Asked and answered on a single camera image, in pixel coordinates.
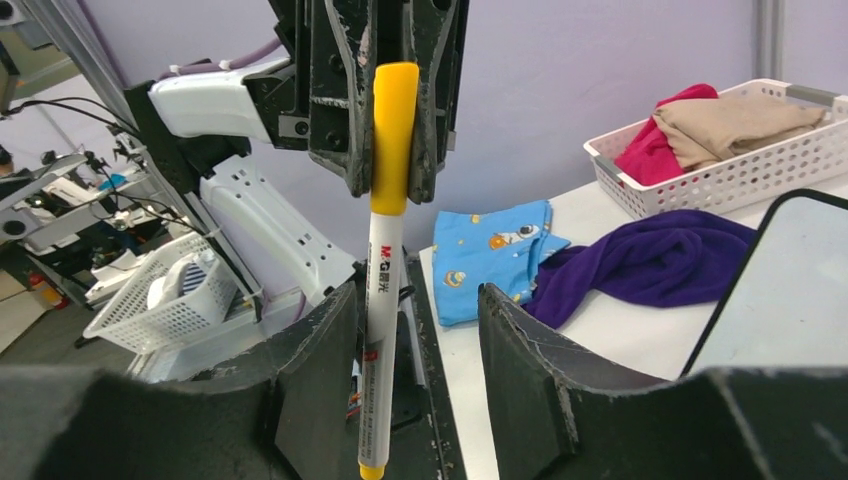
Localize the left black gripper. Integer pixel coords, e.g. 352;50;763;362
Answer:
248;1;469;204

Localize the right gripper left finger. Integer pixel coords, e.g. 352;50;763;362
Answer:
1;283;358;479

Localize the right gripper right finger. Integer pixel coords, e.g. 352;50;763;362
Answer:
478;284;847;479

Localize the yellow marker cap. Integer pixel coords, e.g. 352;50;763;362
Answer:
370;62;419;216

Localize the white marker pen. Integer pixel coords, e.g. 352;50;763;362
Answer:
356;60;421;480

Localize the black framed whiteboard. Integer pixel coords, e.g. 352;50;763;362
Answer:
681;189;847;375

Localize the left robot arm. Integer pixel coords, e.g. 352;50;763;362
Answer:
124;1;469;304

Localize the background white basket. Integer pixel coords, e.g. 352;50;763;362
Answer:
83;233;238;354

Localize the blue patterned cloth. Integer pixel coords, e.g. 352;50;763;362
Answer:
432;200;571;327

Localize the purple cloth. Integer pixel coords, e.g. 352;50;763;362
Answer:
524;210;756;329

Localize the red cloth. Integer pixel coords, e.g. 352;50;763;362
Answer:
614;116;717;186

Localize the beige cloth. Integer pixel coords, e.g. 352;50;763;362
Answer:
653;96;827;172

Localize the white plastic basket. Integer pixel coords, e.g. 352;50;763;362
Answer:
584;79;847;219

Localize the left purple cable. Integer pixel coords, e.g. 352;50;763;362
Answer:
168;36;284;77

